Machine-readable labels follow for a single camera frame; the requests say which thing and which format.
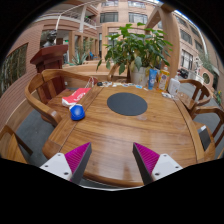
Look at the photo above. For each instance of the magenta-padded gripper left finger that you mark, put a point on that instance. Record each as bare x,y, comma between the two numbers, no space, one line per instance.
63,165

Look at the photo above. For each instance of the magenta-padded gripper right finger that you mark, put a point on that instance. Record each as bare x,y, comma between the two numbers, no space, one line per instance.
160,165

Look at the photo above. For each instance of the blue and white computer mouse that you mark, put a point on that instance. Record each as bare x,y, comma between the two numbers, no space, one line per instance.
77,113

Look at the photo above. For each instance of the round dark grey mouse pad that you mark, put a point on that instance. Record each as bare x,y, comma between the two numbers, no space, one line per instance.
127,104

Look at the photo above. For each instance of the black notebook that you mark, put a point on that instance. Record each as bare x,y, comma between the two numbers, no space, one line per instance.
205,137

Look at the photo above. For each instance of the crumpled clear wrapper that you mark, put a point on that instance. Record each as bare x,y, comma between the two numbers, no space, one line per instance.
166,95

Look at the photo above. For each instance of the large curved wooden armchair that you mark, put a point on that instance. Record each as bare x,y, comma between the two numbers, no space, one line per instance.
36,100

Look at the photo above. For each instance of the red and white paper bag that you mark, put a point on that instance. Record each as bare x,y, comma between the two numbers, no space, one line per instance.
76,95

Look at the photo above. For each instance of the white pump bottle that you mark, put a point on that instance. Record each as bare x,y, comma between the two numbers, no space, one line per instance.
173,87

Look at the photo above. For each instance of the blue picture sticker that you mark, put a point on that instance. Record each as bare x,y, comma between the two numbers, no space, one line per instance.
138,86

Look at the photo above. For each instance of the yellow liquid bottle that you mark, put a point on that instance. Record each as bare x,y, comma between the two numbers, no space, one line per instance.
163,80

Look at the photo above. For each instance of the blue squeeze tube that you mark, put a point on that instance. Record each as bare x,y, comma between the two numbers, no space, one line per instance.
152,79

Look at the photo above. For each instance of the black key fob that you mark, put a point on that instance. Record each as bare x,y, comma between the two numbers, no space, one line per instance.
100,83

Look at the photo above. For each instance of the dark red wooden lectern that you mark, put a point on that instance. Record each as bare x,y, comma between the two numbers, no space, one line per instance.
50,58

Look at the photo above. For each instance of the spiky green agave plant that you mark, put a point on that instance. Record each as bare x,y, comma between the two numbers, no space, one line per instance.
80,58

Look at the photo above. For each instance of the leafy plant in white pot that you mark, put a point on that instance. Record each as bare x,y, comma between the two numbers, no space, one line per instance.
138,50

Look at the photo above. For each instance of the dark bust statue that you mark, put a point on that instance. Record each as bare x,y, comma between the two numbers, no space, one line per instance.
50,38

